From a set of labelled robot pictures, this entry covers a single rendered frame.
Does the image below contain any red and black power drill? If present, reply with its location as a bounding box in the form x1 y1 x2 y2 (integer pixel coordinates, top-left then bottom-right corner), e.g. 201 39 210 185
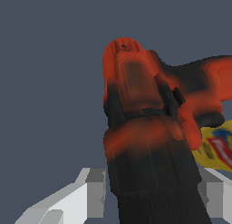
101 36 232 224

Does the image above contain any yellow printed box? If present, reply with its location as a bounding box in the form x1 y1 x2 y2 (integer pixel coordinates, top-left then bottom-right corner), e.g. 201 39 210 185
191 119 232 173

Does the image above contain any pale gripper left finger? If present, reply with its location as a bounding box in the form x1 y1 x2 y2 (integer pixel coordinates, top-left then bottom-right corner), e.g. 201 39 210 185
14 167 107 224

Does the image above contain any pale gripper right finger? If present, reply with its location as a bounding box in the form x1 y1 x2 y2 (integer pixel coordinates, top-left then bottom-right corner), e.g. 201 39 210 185
198 166 232 224

